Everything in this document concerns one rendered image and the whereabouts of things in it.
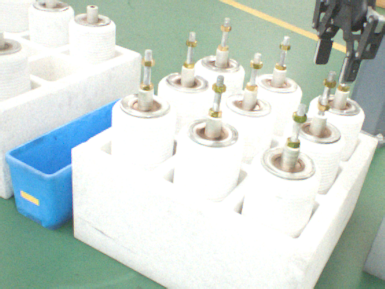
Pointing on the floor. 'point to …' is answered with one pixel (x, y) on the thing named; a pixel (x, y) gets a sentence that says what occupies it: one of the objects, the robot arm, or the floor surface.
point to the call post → (377, 254)
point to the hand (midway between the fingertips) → (334, 65)
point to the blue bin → (52, 168)
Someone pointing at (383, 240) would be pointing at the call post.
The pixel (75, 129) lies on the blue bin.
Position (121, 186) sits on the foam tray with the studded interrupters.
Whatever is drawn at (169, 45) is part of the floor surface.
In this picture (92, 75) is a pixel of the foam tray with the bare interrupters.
